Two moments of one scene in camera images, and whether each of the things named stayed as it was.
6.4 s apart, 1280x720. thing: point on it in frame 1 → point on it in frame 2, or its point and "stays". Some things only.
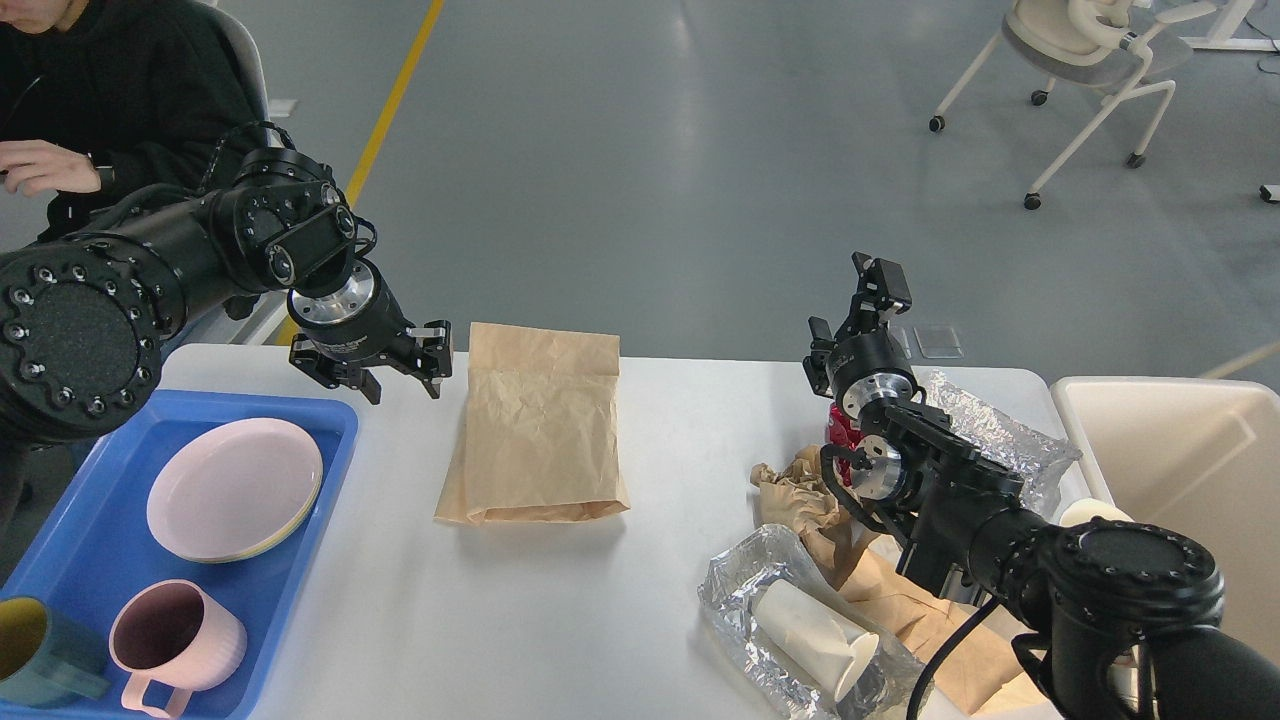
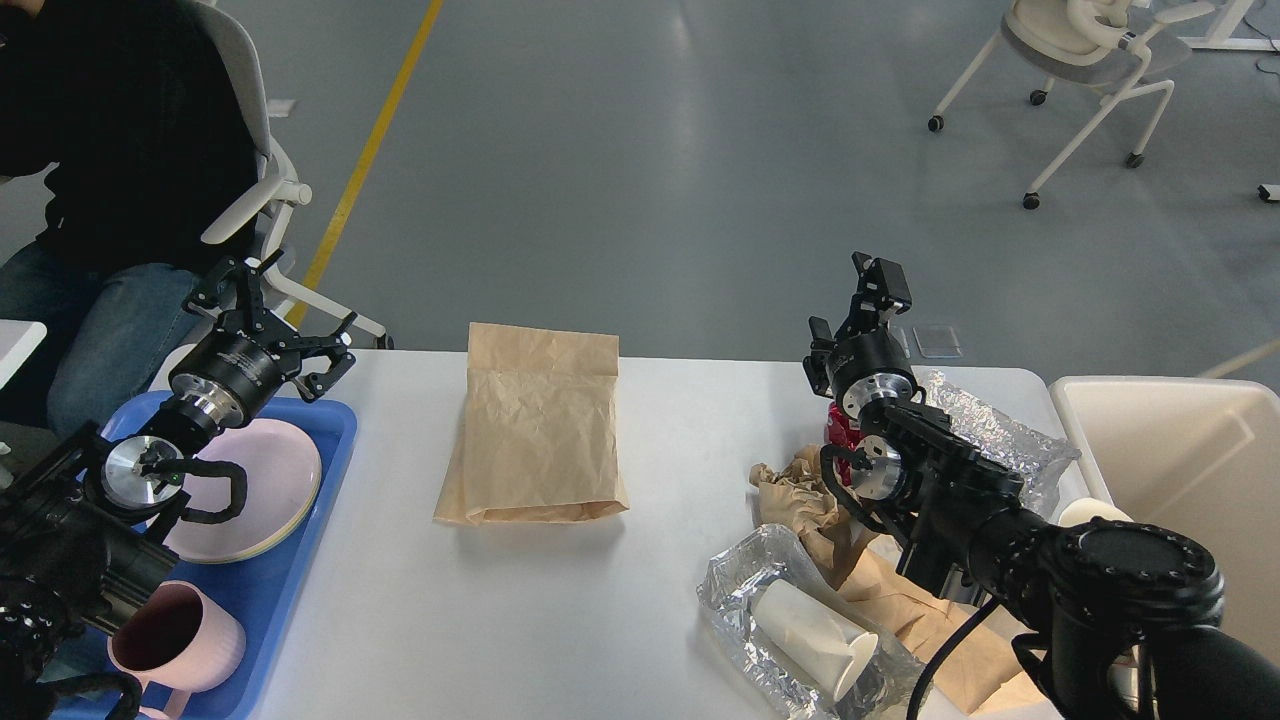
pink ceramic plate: x=233 y=490 stays
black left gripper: x=362 y=322 → x=232 y=374
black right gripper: x=864 y=364 stays
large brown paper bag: x=539 y=439 stays
